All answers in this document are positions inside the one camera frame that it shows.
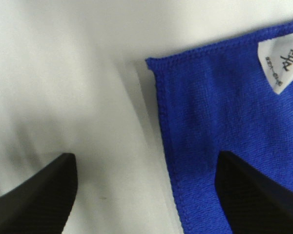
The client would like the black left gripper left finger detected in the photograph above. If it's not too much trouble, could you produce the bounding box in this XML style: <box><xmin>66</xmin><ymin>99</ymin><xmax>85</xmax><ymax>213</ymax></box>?
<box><xmin>0</xmin><ymin>153</ymin><xmax>78</xmax><ymax>234</ymax></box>

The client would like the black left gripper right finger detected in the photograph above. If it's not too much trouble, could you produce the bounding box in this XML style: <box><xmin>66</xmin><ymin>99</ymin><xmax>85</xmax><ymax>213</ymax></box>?
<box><xmin>214</xmin><ymin>151</ymin><xmax>293</xmax><ymax>234</ymax></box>

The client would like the blue microfibre towel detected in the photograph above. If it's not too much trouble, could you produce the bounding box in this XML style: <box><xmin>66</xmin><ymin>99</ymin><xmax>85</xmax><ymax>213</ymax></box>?
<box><xmin>146</xmin><ymin>21</ymin><xmax>293</xmax><ymax>234</ymax></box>

